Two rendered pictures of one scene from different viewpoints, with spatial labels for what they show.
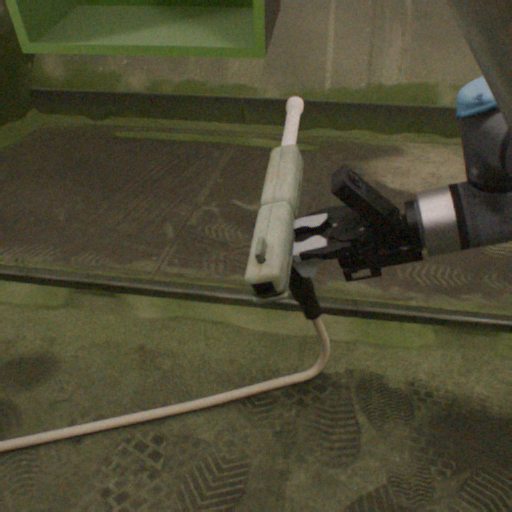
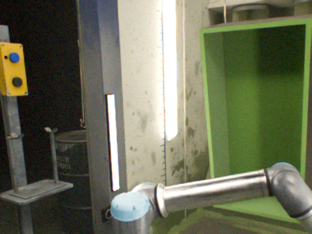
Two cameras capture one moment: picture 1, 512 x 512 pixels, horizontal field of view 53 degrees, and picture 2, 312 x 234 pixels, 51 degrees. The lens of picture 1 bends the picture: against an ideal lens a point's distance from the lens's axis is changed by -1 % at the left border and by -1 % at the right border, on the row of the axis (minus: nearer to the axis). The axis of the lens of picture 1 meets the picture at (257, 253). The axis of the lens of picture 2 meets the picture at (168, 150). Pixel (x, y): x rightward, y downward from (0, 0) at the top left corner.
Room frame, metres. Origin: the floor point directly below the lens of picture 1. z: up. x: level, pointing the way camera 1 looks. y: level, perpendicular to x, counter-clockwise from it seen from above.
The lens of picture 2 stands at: (-0.82, -0.01, 1.37)
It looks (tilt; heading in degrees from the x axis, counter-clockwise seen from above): 13 degrees down; 23
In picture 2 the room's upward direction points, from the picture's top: 1 degrees counter-clockwise
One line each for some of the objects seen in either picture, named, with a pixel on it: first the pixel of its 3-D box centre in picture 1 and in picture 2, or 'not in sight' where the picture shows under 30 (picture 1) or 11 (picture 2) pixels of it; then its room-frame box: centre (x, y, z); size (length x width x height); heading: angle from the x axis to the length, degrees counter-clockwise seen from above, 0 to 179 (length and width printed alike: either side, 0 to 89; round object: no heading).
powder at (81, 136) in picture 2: not in sight; (86, 136); (1.55, 1.81, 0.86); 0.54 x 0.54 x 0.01
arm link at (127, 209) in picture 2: not in sight; (131, 217); (0.24, 0.61, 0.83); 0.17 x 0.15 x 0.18; 12
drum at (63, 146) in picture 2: not in sight; (89, 181); (1.55, 1.80, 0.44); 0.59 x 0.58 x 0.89; 61
